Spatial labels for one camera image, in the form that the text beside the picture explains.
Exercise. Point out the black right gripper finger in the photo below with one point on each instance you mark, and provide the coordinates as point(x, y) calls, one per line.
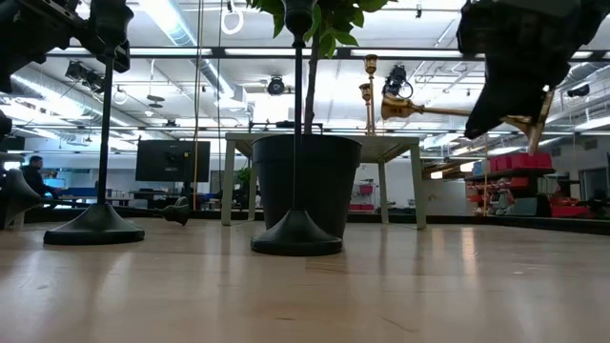
point(505, 105)

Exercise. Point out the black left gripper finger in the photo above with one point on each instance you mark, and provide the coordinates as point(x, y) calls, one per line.
point(121, 57)

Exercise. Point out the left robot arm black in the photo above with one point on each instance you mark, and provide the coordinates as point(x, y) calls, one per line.
point(4, 125)

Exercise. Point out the black ceiling light fixture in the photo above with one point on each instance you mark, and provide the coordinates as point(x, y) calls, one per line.
point(86, 76)

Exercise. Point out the red storage bins row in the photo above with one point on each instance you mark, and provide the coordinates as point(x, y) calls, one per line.
point(519, 162)

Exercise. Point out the black storage shelf rack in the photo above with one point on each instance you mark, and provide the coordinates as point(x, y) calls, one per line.
point(510, 172)

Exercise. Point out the black ceiling spotlight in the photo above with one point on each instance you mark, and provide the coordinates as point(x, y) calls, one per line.
point(579, 90)
point(276, 86)

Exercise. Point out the black monitor screen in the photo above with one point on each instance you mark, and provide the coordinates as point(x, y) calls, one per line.
point(162, 159)

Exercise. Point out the person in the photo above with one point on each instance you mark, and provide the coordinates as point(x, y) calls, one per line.
point(34, 178)

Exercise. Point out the small pale green table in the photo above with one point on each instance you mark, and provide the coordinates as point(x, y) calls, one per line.
point(229, 181)

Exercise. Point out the green leafy plant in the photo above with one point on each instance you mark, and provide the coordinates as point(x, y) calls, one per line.
point(333, 19)

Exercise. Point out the black plant pot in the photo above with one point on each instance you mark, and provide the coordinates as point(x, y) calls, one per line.
point(329, 181)

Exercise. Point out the black overhead frame bar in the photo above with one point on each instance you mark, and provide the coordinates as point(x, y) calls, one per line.
point(219, 52)

